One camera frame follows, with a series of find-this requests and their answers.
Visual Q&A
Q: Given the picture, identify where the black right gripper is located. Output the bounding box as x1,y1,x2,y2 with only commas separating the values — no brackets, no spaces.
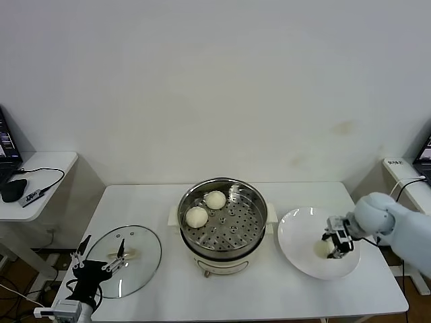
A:
321,229,354,260

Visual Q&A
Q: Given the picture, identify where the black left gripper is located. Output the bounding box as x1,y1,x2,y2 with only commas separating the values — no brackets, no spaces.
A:
69,234,127,303

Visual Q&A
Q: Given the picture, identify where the white steamed baozi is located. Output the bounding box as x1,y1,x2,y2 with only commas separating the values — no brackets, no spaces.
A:
313,239,337,259
185,207,209,229
205,190,227,210

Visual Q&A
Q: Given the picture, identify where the glass lid with cream handle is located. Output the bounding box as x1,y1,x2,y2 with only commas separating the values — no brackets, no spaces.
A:
84,224,163,299

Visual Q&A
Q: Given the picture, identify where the perforated stainless steamer basket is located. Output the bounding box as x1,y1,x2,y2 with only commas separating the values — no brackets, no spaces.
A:
177,177,269,253

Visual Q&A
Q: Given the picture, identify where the white round plate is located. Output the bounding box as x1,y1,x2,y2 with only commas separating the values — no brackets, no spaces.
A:
277,207,361,281

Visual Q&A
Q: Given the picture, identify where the white side table with label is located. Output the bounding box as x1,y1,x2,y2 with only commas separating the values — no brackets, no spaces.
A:
350,157,431,297

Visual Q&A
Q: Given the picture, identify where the cream electric cooking pot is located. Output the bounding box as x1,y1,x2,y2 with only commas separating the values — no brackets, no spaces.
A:
167,203,277,279

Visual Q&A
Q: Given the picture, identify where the white side table with mouse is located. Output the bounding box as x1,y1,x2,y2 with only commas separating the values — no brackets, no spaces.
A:
0,151,108,280

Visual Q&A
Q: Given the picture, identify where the black computer mouse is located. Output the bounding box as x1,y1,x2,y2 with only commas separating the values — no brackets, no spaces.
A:
1,178,28,203

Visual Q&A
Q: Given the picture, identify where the black laptop with bright screen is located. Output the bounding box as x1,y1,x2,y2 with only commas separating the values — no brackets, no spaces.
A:
412,133,431,188

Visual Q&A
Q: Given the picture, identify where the black laptop with dark screen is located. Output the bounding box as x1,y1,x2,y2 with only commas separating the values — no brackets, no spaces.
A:
0,104,24,192

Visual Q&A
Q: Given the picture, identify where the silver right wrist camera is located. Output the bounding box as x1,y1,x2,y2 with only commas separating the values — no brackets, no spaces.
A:
325,217,348,240

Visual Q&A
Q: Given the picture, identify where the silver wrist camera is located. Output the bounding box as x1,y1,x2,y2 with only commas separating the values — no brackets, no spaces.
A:
33,299,82,319
325,217,348,240

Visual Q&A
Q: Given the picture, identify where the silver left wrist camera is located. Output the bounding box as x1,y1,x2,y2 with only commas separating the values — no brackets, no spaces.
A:
33,299,82,319

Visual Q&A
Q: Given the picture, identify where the white flat cable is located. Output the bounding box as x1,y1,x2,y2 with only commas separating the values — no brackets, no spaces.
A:
390,175,426,200

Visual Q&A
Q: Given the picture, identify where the thin black usb cable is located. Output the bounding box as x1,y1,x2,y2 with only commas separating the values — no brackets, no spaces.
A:
13,167,65,194

